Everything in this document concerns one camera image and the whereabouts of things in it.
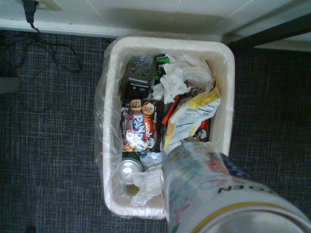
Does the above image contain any white printed drink can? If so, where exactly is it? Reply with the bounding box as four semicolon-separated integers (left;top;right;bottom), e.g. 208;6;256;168
160;141;311;233

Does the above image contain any white trash bin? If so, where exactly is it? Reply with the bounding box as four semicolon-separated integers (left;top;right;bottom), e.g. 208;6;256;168
102;36;236;219
93;31;236;220

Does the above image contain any silver green discarded can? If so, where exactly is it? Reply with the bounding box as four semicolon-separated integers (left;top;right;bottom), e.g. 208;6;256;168
112;150;143;187

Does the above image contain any orange wrapper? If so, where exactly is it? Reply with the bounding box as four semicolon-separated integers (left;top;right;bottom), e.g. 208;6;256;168
161;94;182;125

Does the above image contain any brown Hello Panda snack pack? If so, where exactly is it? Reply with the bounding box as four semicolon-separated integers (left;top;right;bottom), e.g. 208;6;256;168
120;98;166;153

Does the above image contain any yellow white chips bag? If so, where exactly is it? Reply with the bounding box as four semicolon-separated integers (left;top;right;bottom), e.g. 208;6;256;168
163;84;222;150

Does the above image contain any jasmine tea pack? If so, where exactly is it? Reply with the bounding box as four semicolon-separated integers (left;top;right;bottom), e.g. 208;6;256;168
138;151;163;172

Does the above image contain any black clear plastic container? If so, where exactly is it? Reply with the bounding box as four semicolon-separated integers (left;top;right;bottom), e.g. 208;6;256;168
123;55;157;98

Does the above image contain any crumpled white tissue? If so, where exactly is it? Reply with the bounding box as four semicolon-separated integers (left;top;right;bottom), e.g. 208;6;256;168
152;54;216;105
131;167;163;207

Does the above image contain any red Hello Panda snack pack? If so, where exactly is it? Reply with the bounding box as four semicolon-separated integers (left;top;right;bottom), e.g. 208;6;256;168
186;118;211;143

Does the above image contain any green black wrapper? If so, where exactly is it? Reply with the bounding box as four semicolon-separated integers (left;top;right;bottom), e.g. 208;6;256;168
154;54;171;84

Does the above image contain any wooden console table black frame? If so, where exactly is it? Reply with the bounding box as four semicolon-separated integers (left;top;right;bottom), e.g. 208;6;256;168
223;13;311;51

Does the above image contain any black power cord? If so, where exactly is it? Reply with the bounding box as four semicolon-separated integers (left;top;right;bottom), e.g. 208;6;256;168
0;0;82;114

